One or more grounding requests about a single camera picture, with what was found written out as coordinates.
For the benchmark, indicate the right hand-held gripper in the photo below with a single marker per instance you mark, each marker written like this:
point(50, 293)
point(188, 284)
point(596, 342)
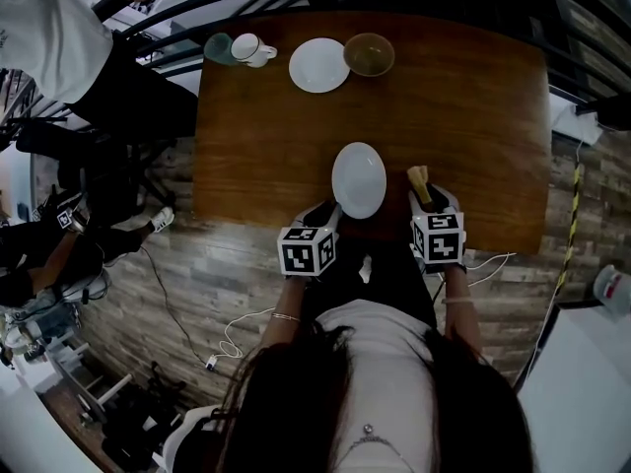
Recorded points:
point(439, 239)

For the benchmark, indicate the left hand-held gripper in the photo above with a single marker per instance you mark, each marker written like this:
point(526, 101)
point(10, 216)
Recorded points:
point(308, 254)

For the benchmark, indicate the yellow sponge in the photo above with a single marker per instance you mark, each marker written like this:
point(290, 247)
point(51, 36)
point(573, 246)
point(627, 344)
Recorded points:
point(418, 175)

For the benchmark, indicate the big white plate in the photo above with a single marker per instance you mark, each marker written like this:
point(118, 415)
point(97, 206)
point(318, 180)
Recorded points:
point(319, 64)
point(359, 180)

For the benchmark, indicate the person's left forearm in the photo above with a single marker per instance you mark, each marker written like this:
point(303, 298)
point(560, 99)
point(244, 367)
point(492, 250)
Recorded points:
point(285, 301)

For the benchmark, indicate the person's right forearm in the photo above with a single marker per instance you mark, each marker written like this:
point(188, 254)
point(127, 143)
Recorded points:
point(459, 323)

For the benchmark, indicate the person's black trousers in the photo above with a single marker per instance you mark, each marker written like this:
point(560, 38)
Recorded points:
point(392, 284)

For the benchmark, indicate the pink wrist band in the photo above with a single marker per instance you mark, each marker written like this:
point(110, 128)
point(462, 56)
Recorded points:
point(457, 301)

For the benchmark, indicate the yellow black striped strip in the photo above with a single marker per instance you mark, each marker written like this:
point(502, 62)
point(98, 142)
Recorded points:
point(574, 205)

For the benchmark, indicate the beige bowl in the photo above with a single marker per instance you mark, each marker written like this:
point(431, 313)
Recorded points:
point(369, 54)

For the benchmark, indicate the person's white shirt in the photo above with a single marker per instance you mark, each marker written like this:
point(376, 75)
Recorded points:
point(384, 362)

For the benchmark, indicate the white flat panel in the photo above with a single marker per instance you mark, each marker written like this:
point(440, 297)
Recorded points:
point(572, 121)

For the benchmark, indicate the white printed mug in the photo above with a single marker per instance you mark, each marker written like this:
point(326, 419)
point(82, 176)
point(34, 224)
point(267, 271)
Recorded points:
point(249, 49)

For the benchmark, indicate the white power adapter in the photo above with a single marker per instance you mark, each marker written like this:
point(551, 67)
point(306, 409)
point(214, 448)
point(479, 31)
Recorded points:
point(211, 362)

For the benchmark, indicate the teal frosted cup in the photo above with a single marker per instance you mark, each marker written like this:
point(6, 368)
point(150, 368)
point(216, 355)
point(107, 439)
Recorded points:
point(217, 49)

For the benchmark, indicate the white bottle red label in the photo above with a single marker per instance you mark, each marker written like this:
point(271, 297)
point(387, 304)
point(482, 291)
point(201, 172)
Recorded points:
point(611, 286)

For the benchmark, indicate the white desk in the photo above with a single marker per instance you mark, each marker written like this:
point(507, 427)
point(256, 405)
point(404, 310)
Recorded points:
point(581, 387)

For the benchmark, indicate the white chair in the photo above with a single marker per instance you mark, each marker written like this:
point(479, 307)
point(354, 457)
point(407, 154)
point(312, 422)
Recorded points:
point(187, 436)

